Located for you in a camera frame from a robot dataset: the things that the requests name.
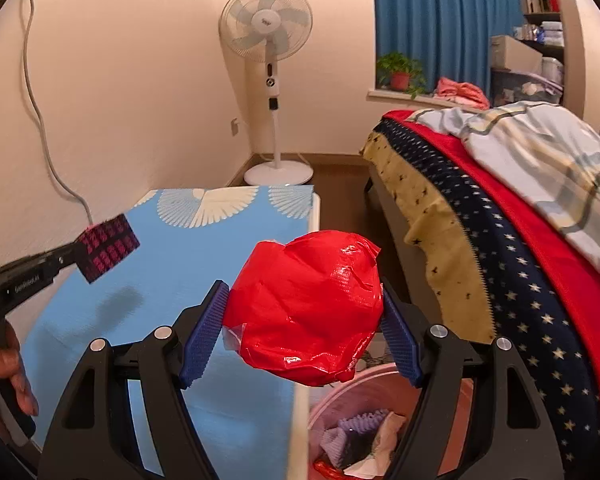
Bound red plastic bag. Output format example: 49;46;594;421
222;229;385;387

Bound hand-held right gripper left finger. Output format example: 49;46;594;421
39;280;231;480

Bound wooden bookshelf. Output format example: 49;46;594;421
517;0;567;106

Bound white lidded container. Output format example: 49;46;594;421
540;56;565;83

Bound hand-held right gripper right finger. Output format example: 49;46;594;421
380;280;566;480

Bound blue crane print tablecloth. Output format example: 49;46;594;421
22;186;316;478

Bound white cardboard box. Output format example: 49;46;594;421
489;35;543;72

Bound white standing fan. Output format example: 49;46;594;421
219;0;315;187

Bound white window sill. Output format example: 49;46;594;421
367;87;441;103

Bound grey plastic storage bin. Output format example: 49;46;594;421
490;69;563;107

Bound potted green plant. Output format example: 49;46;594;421
376;51;427;100

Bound pink clothes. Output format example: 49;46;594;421
434;76;491;109

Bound purple foam net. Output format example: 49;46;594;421
320;408;391;466

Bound grey wall cable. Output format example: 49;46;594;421
22;0;93;223

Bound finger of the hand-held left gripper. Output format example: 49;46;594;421
30;241;87;281

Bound red blanket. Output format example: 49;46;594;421
382;110;600;426

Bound light blue plaid duvet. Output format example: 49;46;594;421
405;101;600;288

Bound pink plastic bucket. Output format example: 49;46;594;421
307;362;473;480

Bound person's left hand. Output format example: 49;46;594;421
0;320;40;418

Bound magenta black patterned box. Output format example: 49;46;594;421
75;213;142;285

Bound blue curtain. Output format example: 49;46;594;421
371;0;523;93

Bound white bag with green print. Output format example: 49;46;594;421
342;412;406;478

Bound white packs on shelf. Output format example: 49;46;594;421
512;21;563;45

